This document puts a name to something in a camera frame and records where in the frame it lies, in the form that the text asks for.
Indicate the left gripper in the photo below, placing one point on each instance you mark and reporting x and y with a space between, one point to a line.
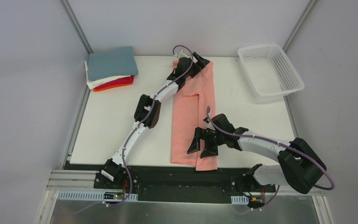
193 62

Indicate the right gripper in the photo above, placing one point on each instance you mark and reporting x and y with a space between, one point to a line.
208 137

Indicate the salmon pink t-shirt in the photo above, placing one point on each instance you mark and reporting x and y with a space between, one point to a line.
189 110

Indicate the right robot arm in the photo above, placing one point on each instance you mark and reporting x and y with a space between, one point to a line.
298 166

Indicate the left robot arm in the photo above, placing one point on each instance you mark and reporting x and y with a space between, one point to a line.
147 114

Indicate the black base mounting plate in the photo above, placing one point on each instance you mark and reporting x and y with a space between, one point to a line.
174 184

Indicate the white plastic basket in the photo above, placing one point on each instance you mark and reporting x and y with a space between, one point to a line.
269 71

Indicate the folded magenta t-shirt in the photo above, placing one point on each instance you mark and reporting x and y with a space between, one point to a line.
118 81

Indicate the folded blue-grey t-shirt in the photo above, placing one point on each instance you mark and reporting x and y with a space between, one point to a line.
116 62

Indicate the folded orange t-shirt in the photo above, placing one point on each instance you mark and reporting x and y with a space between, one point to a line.
111 87

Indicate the folded white t-shirt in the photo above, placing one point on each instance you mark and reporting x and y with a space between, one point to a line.
93 84

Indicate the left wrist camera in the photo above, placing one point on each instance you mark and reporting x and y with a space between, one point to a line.
180 54

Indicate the right white slotted duct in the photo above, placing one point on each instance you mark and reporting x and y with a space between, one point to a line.
239 200

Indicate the white slotted duct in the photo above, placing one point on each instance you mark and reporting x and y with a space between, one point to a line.
82 195
239 200

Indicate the aluminium corner post right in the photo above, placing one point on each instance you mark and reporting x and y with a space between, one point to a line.
299 24

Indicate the aluminium corner post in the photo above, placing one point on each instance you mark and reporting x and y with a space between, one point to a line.
76 25
299 24

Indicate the left white slotted duct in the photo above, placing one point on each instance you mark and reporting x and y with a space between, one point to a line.
82 195

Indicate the aluminium corner post left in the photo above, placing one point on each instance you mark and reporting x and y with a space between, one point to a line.
76 25

